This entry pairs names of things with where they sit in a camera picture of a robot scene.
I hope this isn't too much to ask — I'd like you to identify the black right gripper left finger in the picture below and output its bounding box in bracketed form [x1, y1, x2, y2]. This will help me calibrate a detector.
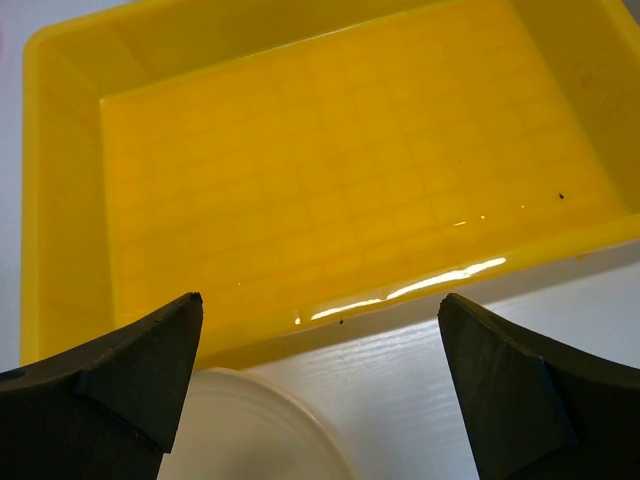
[1, 293, 203, 479]

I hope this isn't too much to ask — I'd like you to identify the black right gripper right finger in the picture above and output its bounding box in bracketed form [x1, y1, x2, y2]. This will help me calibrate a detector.
[438, 294, 639, 479]

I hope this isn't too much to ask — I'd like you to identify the orange plate near bin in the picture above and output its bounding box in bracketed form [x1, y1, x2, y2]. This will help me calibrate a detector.
[158, 368, 356, 479]

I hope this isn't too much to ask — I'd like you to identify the yellow plastic bin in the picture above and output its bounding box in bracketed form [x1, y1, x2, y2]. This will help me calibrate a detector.
[21, 1, 639, 368]

